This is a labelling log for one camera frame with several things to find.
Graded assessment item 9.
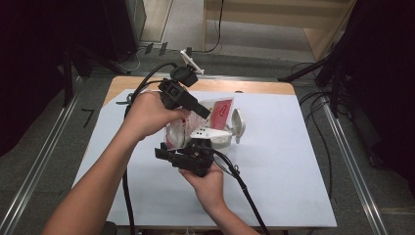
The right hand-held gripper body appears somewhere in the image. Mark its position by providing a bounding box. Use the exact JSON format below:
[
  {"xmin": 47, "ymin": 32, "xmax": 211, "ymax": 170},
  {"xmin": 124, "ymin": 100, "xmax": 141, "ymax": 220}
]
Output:
[{"xmin": 175, "ymin": 126, "xmax": 227, "ymax": 178}]

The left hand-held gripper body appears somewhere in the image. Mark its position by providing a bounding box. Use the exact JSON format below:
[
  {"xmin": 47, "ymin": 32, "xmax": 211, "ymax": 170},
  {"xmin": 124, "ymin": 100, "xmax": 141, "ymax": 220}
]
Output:
[{"xmin": 158, "ymin": 48, "xmax": 206, "ymax": 111}]

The red and white spout pouch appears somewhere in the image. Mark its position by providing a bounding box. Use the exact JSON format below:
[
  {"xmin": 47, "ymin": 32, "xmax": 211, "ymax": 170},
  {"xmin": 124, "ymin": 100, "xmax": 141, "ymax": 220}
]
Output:
[{"xmin": 164, "ymin": 97, "xmax": 236, "ymax": 151}]

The white lidded jar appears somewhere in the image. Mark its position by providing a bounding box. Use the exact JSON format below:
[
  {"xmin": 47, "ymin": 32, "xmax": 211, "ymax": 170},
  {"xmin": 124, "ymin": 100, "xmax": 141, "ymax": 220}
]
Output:
[{"xmin": 192, "ymin": 108, "xmax": 247, "ymax": 150}]

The person's right hand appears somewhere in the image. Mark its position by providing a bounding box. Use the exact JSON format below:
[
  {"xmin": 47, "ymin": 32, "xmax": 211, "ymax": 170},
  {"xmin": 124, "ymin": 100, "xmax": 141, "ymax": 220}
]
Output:
[{"xmin": 178, "ymin": 163, "xmax": 227, "ymax": 212}]

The person's left hand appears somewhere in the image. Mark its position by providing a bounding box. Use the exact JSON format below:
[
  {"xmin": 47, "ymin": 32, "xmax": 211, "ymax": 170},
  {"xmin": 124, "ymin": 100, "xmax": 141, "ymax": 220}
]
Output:
[{"xmin": 120, "ymin": 90, "xmax": 192, "ymax": 143}]

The dark cabinet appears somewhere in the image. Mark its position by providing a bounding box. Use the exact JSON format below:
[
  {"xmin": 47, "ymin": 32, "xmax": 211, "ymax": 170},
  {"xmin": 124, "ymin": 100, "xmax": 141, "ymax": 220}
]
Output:
[{"xmin": 102, "ymin": 0, "xmax": 147, "ymax": 64}]

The black metal stand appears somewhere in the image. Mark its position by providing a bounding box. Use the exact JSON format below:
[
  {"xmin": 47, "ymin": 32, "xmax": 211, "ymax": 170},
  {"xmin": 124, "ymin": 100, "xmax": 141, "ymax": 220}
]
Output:
[{"xmin": 61, "ymin": 45, "xmax": 131, "ymax": 108}]

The light wooden shelf unit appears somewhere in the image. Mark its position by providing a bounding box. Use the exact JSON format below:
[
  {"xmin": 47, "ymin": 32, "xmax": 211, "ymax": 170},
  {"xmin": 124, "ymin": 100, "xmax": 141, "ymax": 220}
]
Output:
[{"xmin": 202, "ymin": 0, "xmax": 358, "ymax": 62}]

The black tripod stand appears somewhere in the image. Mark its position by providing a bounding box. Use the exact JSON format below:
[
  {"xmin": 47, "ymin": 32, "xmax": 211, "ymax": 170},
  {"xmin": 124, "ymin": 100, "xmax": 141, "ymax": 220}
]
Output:
[{"xmin": 277, "ymin": 0, "xmax": 360, "ymax": 116}]

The dark curtain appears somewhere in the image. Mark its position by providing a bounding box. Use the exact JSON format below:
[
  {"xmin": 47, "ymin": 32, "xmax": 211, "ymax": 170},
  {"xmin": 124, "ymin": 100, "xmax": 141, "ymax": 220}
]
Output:
[
  {"xmin": 0, "ymin": 0, "xmax": 109, "ymax": 158},
  {"xmin": 339, "ymin": 0, "xmax": 415, "ymax": 194}
]

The white floor cable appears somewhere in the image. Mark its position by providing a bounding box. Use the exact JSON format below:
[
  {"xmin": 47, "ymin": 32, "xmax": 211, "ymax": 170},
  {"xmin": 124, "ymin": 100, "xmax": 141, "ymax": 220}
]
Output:
[{"xmin": 116, "ymin": 48, "xmax": 145, "ymax": 73}]

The left hand-held gripper cable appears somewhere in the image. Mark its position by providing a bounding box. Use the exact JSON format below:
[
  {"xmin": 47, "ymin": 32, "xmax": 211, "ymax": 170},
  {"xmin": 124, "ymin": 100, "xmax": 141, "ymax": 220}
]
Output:
[{"xmin": 115, "ymin": 62, "xmax": 180, "ymax": 235}]

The hand-held gripper cable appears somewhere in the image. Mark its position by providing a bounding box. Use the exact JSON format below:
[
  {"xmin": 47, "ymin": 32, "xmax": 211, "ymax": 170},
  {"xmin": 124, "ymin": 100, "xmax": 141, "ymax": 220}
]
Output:
[
  {"xmin": 208, "ymin": 147, "xmax": 271, "ymax": 235},
  {"xmin": 115, "ymin": 62, "xmax": 180, "ymax": 235}
]

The right hand-held gripper cable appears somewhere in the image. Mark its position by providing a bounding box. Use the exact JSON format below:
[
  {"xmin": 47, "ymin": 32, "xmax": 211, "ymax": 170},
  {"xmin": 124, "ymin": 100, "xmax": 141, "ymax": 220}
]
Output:
[{"xmin": 208, "ymin": 147, "xmax": 271, "ymax": 235}]

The black hanging cable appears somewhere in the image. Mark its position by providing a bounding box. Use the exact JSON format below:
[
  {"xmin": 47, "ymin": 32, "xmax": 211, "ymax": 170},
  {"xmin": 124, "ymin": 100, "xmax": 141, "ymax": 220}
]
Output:
[{"xmin": 202, "ymin": 0, "xmax": 226, "ymax": 54}]

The black looped floor cable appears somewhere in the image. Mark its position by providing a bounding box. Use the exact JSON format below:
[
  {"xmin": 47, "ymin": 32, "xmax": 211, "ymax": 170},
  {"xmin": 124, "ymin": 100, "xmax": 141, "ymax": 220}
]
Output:
[{"xmin": 291, "ymin": 61, "xmax": 322, "ymax": 78}]

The metal floor rail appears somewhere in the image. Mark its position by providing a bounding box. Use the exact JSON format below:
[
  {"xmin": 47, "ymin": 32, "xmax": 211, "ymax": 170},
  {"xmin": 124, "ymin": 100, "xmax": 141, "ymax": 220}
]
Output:
[
  {"xmin": 321, "ymin": 94, "xmax": 390, "ymax": 235},
  {"xmin": 0, "ymin": 76, "xmax": 84, "ymax": 235}
]

